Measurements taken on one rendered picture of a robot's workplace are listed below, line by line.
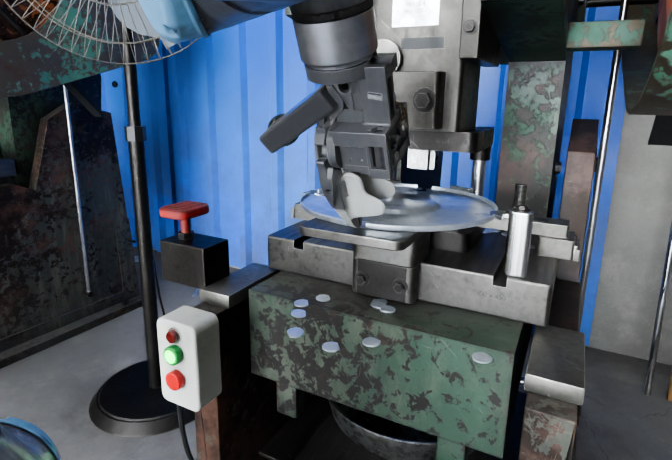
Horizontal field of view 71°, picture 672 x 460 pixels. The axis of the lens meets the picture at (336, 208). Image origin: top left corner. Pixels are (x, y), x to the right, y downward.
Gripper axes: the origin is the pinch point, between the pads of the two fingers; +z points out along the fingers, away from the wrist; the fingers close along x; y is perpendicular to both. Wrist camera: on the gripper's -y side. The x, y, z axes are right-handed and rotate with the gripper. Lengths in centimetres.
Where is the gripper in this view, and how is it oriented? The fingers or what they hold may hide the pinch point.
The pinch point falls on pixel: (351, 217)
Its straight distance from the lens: 57.6
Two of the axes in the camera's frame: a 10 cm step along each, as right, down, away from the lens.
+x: 3.9, -6.0, 7.0
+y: 9.0, 1.1, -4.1
